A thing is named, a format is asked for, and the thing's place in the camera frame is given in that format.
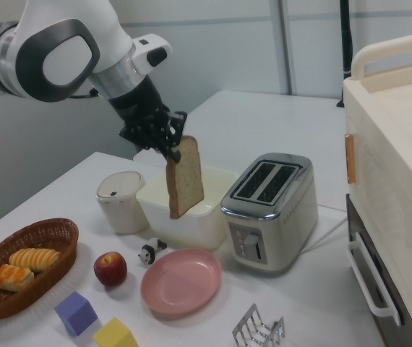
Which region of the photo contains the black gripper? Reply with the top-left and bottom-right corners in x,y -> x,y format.
106,75 -> 189,163

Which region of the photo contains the brown bread slice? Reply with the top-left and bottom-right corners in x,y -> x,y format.
165,135 -> 205,220

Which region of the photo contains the pink plate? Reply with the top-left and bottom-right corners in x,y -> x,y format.
140,247 -> 223,314

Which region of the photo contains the long striped bread roll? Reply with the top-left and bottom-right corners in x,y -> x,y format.
9,247 -> 62,274

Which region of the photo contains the short orange-glazed bread roll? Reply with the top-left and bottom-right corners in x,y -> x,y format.
0,263 -> 35,293

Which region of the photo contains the cream lidded canister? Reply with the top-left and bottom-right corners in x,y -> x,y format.
95,171 -> 149,235

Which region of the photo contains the cream rectangular plastic container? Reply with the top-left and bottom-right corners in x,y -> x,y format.
135,164 -> 240,252

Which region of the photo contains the small panda figurine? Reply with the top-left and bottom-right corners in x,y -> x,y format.
137,237 -> 174,268

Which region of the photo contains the red apple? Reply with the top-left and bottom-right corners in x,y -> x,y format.
93,251 -> 128,288

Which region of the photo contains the chrome and cream toaster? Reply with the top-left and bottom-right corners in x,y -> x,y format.
220,153 -> 319,278

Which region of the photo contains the brown wicker basket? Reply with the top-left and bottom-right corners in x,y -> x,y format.
0,217 -> 80,321

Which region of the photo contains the purple foam cube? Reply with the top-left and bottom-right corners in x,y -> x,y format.
53,291 -> 99,338

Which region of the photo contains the metal toast rack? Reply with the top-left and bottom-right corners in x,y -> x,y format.
231,302 -> 286,347

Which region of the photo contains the black stand pole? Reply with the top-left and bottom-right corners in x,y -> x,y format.
337,0 -> 354,108

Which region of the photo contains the yellow foam cube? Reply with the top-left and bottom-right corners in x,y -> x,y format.
92,317 -> 139,347

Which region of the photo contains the cream and brown countertop oven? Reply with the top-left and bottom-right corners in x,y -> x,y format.
342,31 -> 412,347

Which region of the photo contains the white toaster power cord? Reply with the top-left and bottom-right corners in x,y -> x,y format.
301,216 -> 348,256

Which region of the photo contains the white oven door handle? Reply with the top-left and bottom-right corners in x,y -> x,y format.
348,231 -> 403,327

